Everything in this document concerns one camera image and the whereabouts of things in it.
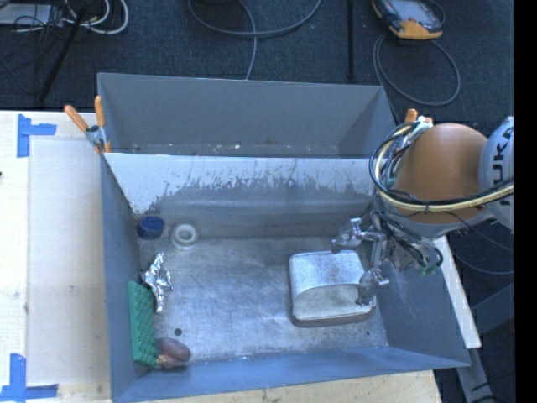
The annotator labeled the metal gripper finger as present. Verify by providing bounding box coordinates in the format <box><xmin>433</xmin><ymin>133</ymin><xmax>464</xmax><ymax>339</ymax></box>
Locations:
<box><xmin>331</xmin><ymin>217</ymin><xmax>386</xmax><ymax>254</ymax></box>
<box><xmin>356</xmin><ymin>266</ymin><xmax>391</xmax><ymax>306</ymax></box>

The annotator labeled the grey metal bin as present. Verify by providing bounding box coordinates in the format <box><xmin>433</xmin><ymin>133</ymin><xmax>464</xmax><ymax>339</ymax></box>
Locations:
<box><xmin>96</xmin><ymin>72</ymin><xmax>472</xmax><ymax>403</ymax></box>

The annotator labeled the green studded flat block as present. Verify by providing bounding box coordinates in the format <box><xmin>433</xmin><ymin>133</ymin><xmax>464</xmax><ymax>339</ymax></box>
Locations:
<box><xmin>126</xmin><ymin>280</ymin><xmax>159</xmax><ymax>369</ymax></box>

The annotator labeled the blue bottle cap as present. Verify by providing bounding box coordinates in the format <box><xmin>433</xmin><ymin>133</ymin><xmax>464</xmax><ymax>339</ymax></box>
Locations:
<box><xmin>137</xmin><ymin>215</ymin><xmax>166</xmax><ymax>240</ymax></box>

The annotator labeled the crumpled silver foil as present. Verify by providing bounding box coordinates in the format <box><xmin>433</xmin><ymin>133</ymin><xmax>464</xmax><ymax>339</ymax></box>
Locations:
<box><xmin>139</xmin><ymin>251</ymin><xmax>175</xmax><ymax>314</ymax></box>

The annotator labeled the white tape ring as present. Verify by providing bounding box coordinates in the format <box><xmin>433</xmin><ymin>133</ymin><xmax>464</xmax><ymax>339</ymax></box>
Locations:
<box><xmin>169</xmin><ymin>222</ymin><xmax>200</xmax><ymax>252</ymax></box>

